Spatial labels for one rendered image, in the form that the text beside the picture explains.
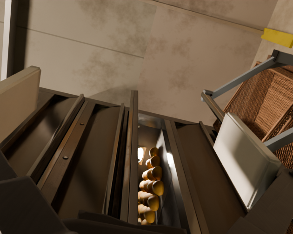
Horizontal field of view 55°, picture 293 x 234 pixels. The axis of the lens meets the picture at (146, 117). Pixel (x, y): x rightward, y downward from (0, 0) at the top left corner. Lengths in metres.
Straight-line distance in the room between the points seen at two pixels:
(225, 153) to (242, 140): 0.02
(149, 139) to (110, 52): 1.80
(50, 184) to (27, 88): 0.87
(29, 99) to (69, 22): 3.35
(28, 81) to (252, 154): 0.13
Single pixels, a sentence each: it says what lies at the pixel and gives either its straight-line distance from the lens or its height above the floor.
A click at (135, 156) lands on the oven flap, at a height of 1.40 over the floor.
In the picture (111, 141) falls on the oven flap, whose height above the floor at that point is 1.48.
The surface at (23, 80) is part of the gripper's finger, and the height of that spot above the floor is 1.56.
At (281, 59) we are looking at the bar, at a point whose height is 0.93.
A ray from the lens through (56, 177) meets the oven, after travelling 1.07.
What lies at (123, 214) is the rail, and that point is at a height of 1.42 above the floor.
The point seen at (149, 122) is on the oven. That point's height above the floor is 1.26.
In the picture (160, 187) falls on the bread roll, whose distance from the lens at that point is 1.44.
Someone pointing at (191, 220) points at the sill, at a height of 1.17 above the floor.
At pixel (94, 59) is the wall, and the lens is 3.53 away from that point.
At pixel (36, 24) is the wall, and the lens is 3.64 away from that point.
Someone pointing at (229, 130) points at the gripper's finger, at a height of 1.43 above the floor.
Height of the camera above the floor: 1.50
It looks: 7 degrees down
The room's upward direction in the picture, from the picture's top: 77 degrees counter-clockwise
